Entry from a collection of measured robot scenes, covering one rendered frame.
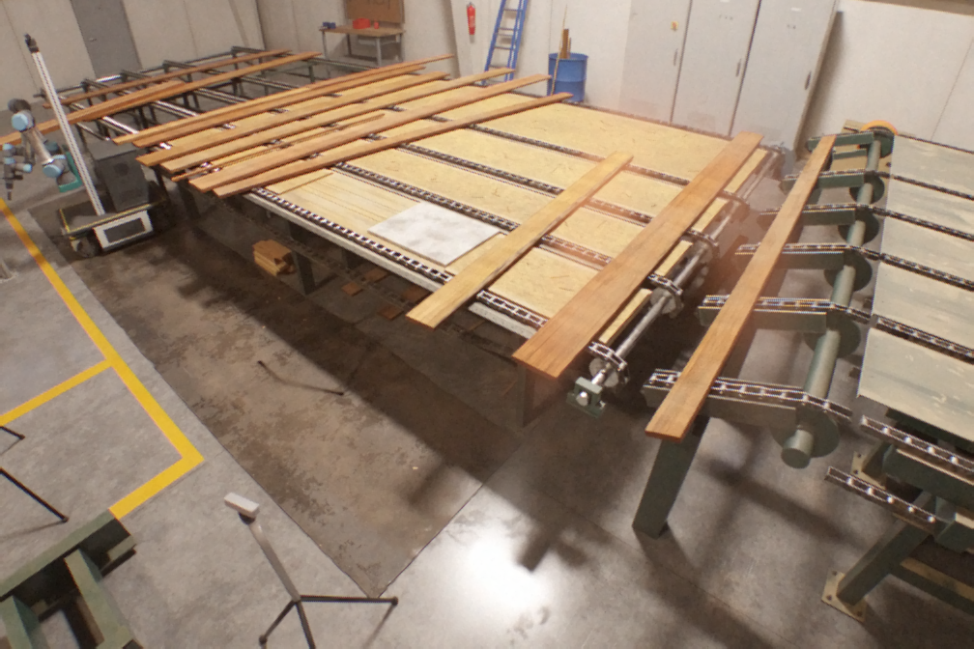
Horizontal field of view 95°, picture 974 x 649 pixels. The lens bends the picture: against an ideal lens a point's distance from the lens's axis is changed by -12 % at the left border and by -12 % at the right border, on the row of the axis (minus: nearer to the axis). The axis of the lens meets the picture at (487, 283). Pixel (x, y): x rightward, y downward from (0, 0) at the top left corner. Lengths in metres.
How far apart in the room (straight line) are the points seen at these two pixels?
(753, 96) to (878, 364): 5.37
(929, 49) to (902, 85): 0.45
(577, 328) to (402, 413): 1.25
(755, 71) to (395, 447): 6.00
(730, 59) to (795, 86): 0.84
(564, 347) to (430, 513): 1.06
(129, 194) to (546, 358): 4.29
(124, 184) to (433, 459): 3.81
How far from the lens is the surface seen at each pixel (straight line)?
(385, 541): 2.53
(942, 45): 7.58
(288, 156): 4.16
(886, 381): 2.12
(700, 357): 2.05
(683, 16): 7.31
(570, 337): 2.08
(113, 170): 5.30
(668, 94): 7.48
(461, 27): 9.11
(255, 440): 3.05
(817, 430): 1.94
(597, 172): 3.63
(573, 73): 7.66
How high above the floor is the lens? 2.22
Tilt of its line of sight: 35 degrees down
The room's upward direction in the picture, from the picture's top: straight up
